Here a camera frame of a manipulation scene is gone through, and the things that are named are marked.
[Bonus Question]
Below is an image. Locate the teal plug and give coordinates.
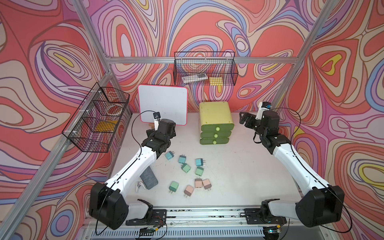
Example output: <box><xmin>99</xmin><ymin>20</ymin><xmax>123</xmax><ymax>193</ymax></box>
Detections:
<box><xmin>195</xmin><ymin>158</ymin><xmax>206</xmax><ymax>167</ymax></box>
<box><xmin>178</xmin><ymin>155</ymin><xmax>187</xmax><ymax>165</ymax></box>
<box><xmin>165</xmin><ymin>151</ymin><xmax>175</xmax><ymax>160</ymax></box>

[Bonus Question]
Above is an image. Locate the yellow green drawer cabinet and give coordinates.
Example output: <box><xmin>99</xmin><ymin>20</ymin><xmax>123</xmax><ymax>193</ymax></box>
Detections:
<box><xmin>199</xmin><ymin>102</ymin><xmax>234</xmax><ymax>125</ymax></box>

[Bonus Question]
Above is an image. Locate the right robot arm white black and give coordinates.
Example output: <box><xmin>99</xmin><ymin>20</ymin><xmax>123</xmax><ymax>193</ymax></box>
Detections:
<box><xmin>239</xmin><ymin>108</ymin><xmax>345</xmax><ymax>228</ymax></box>

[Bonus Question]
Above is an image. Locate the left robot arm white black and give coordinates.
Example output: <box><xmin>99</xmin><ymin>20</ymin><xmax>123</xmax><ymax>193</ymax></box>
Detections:
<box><xmin>89</xmin><ymin>119</ymin><xmax>176</xmax><ymax>230</ymax></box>

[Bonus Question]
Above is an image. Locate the green plug upper left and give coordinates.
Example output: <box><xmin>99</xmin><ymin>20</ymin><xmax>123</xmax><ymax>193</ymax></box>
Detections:
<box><xmin>181</xmin><ymin>164</ymin><xmax>191</xmax><ymax>173</ymax></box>

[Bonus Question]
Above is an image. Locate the green plug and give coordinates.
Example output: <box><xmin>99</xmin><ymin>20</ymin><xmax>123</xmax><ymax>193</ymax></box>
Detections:
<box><xmin>181</xmin><ymin>164</ymin><xmax>191</xmax><ymax>173</ymax></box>
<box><xmin>195</xmin><ymin>166</ymin><xmax>204</xmax><ymax>177</ymax></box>
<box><xmin>169</xmin><ymin>181</ymin><xmax>179</xmax><ymax>193</ymax></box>

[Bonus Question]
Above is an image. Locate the grey felt eraser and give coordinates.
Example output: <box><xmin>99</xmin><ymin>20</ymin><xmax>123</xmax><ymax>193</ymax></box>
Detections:
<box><xmin>140</xmin><ymin>167</ymin><xmax>159</xmax><ymax>190</ymax></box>

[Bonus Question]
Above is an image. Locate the pink framed whiteboard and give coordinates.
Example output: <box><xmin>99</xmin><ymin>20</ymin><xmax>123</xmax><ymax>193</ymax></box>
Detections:
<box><xmin>138</xmin><ymin>85</ymin><xmax>188</xmax><ymax>126</ymax></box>

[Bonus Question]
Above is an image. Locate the white clip on table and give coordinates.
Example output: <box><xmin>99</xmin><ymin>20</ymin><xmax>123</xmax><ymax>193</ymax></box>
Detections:
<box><xmin>136</xmin><ymin>182</ymin><xmax>147</xmax><ymax>193</ymax></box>

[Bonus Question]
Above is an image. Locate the green plug lower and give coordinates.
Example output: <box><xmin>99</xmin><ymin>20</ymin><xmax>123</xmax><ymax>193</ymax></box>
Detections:
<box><xmin>169</xmin><ymin>181</ymin><xmax>179</xmax><ymax>193</ymax></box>

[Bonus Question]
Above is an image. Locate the green plug upper right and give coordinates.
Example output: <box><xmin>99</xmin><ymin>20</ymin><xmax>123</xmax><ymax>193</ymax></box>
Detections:
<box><xmin>195</xmin><ymin>166</ymin><xmax>204</xmax><ymax>177</ymax></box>

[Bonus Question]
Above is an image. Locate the yellow item in left basket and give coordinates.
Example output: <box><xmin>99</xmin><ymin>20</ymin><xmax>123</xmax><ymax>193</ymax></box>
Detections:
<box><xmin>94</xmin><ymin>121</ymin><xmax>118</xmax><ymax>133</ymax></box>

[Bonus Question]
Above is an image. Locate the pink plug lower left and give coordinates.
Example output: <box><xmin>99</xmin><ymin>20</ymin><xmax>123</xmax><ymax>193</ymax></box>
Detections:
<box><xmin>184</xmin><ymin>185</ymin><xmax>195</xmax><ymax>197</ymax></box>

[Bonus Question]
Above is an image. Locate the pink plug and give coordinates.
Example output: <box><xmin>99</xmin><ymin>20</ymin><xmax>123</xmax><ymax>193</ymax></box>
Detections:
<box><xmin>184</xmin><ymin>185</ymin><xmax>195</xmax><ymax>197</ymax></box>
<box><xmin>195</xmin><ymin>179</ymin><xmax>203</xmax><ymax>189</ymax></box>
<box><xmin>202</xmin><ymin>179</ymin><xmax>212</xmax><ymax>191</ymax></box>

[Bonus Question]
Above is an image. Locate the pink plug middle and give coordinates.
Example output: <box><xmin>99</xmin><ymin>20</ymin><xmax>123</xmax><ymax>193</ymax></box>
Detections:
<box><xmin>195</xmin><ymin>179</ymin><xmax>203</xmax><ymax>189</ymax></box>

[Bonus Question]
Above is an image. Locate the yellow sponge in back basket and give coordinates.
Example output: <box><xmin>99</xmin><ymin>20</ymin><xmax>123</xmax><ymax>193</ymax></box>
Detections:
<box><xmin>209</xmin><ymin>77</ymin><xmax>224</xmax><ymax>86</ymax></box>

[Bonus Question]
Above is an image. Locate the pink plug right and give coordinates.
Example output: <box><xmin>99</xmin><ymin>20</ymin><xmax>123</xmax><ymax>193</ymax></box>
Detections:
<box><xmin>202</xmin><ymin>179</ymin><xmax>212</xmax><ymax>191</ymax></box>

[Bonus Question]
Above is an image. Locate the grey remote in back basket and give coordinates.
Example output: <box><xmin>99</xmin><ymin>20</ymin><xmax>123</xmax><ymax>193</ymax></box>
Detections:
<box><xmin>182</xmin><ymin>73</ymin><xmax>208</xmax><ymax>84</ymax></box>

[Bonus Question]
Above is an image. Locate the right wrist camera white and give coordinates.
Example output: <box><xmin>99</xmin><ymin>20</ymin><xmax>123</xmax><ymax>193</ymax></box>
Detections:
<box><xmin>256</xmin><ymin>102</ymin><xmax>271</xmax><ymax>120</ymax></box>

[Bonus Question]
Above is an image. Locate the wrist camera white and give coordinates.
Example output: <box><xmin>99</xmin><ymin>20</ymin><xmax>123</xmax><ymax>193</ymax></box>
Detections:
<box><xmin>153</xmin><ymin>112</ymin><xmax>161</xmax><ymax>130</ymax></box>
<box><xmin>256</xmin><ymin>102</ymin><xmax>271</xmax><ymax>120</ymax></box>

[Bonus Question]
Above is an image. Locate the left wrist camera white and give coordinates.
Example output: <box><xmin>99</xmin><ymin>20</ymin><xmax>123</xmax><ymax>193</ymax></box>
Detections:
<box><xmin>153</xmin><ymin>112</ymin><xmax>161</xmax><ymax>130</ymax></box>

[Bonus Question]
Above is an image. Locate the left black wire basket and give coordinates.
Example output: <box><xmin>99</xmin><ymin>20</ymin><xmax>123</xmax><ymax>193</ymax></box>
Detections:
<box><xmin>62</xmin><ymin>83</ymin><xmax>130</xmax><ymax>153</ymax></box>

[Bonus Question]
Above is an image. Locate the black wire basket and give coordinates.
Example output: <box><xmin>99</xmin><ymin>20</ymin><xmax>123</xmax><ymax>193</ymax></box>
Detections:
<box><xmin>173</xmin><ymin>50</ymin><xmax>239</xmax><ymax>87</ymax></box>
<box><xmin>62</xmin><ymin>83</ymin><xmax>130</xmax><ymax>153</ymax></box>

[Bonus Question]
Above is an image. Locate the back black wire basket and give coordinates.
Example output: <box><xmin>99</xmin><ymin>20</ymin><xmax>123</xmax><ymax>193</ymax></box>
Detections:
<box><xmin>173</xmin><ymin>50</ymin><xmax>239</xmax><ymax>87</ymax></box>

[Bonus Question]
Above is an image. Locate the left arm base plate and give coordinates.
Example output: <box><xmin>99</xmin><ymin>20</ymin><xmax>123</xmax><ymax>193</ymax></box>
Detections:
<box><xmin>125</xmin><ymin>209</ymin><xmax>167</xmax><ymax>226</ymax></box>

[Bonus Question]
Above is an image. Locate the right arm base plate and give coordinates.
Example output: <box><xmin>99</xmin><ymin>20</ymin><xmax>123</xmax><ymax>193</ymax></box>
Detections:
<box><xmin>240</xmin><ymin>207</ymin><xmax>287</xmax><ymax>226</ymax></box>

